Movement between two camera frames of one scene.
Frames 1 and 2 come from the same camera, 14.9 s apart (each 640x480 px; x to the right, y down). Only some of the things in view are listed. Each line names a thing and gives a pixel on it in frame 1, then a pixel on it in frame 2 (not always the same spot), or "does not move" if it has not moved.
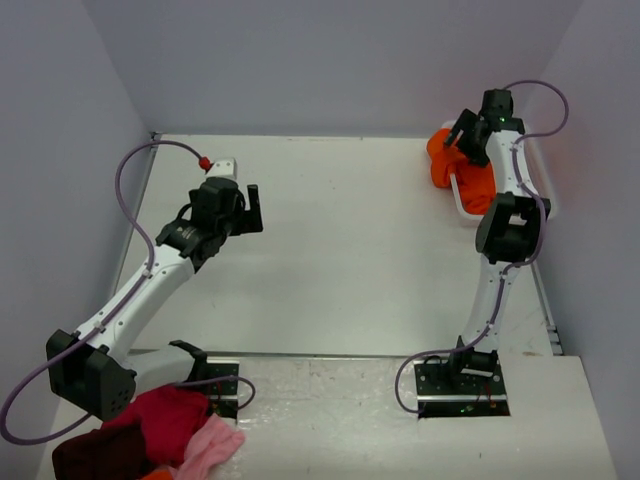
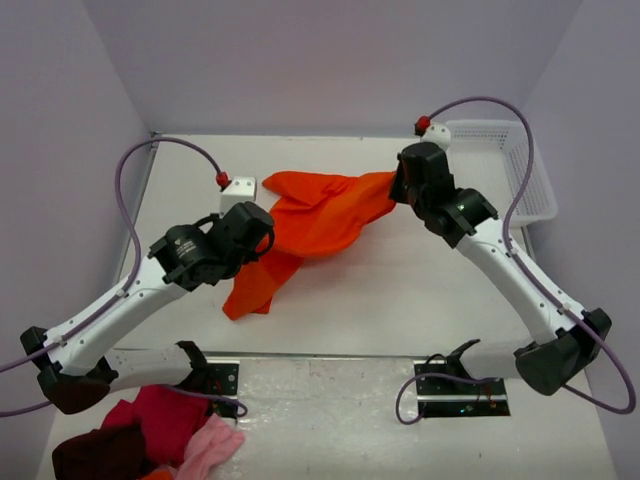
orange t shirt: [476, 185] → [314, 216]
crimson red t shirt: [169, 417] does not move
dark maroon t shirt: [115, 452] does not move
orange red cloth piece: [159, 474] does not move
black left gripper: [248, 220] → [249, 256]
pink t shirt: [209, 449] does not move
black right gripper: [477, 158] → [396, 192]
